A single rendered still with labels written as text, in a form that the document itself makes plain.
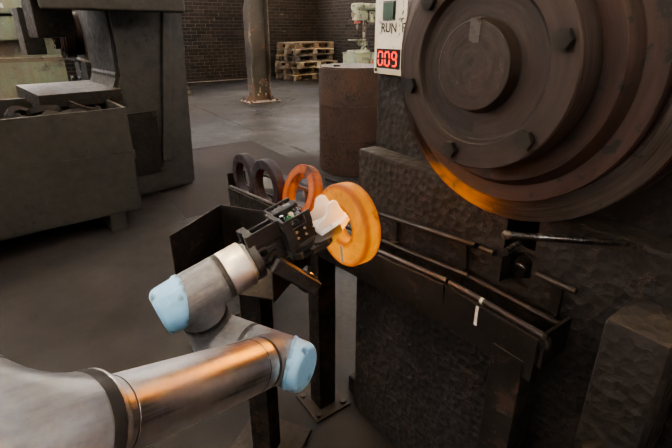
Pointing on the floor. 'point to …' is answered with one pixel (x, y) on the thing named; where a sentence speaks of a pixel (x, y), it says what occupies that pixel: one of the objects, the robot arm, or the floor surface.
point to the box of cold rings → (65, 166)
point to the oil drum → (346, 115)
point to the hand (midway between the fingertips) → (347, 214)
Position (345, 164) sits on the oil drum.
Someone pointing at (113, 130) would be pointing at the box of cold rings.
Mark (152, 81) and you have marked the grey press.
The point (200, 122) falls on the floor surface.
